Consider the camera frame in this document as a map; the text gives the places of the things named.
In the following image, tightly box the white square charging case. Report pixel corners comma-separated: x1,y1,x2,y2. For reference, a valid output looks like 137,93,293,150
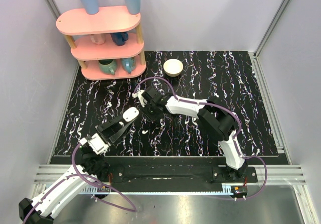
122,107,139,122

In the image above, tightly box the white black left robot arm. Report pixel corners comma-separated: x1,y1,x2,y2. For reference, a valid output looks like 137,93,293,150
19,114,137,223

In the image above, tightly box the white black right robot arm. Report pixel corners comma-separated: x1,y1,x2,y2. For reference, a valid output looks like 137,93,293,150
137,87,248,182

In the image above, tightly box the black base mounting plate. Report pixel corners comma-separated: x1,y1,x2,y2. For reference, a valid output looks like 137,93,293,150
105,156,258,183

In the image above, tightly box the cream white bowl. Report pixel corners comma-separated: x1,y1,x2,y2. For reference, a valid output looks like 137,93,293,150
163,59,183,77

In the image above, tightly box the blue butterfly mug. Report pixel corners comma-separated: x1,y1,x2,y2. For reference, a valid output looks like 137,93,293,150
121,57,136,74

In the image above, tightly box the green ceramic mug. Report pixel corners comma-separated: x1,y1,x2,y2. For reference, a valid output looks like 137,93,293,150
98,59,117,75

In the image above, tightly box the dark blue mug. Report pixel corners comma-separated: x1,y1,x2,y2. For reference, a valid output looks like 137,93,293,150
110,32,129,46

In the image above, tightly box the pink three-tier shelf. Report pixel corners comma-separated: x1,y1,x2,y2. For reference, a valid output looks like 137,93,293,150
56,6,146,81

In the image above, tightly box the pink mug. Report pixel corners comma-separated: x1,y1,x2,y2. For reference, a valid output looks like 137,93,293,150
90,34,105,45

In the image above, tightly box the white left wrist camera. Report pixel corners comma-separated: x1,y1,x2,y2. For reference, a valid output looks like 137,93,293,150
79,133,110,155

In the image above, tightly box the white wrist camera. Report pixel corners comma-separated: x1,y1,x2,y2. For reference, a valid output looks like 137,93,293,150
132,90,147,107
79,133,110,155

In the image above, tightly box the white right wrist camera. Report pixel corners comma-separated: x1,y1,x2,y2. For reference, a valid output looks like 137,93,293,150
132,90,147,107

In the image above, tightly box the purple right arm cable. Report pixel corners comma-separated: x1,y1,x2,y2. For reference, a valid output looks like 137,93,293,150
132,76,245,159

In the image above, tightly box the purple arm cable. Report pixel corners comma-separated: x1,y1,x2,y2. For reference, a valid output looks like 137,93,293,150
132,76,245,159
22,143,137,224

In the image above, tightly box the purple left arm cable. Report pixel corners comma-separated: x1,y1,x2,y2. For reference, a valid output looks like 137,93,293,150
22,143,137,224

